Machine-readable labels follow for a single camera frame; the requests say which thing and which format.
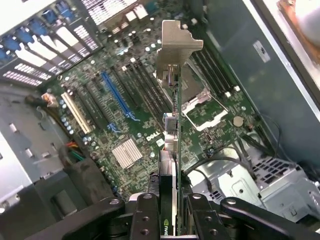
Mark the CPU socket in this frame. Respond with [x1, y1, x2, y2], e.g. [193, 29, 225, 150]
[180, 66, 211, 101]

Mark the silver chipset heatsink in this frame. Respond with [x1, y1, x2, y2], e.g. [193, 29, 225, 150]
[111, 138, 143, 170]

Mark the metal drive cage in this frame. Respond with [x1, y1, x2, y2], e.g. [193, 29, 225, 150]
[189, 149, 320, 223]

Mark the grey open PC case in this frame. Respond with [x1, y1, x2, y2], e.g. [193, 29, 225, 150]
[0, 0, 320, 240]

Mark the braided power wire white plug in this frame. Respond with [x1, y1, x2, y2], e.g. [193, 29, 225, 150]
[24, 92, 76, 131]

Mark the red yellow wire bundle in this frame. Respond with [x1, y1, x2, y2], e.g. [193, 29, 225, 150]
[65, 140, 86, 162]

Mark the white expansion slot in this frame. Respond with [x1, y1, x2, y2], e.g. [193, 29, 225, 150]
[60, 91, 91, 135]

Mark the green motherboard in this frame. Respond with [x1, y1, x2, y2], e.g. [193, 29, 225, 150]
[39, 0, 266, 201]

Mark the black plastic box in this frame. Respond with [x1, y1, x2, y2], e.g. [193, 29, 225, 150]
[24, 159, 116, 240]

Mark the metal socket cover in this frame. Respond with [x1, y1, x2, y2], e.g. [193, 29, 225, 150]
[181, 88, 230, 132]

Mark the blue expansion slot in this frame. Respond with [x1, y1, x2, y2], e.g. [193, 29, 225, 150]
[99, 71, 132, 117]

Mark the grey power supply unit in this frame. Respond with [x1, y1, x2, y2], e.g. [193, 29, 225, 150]
[0, 84, 73, 240]

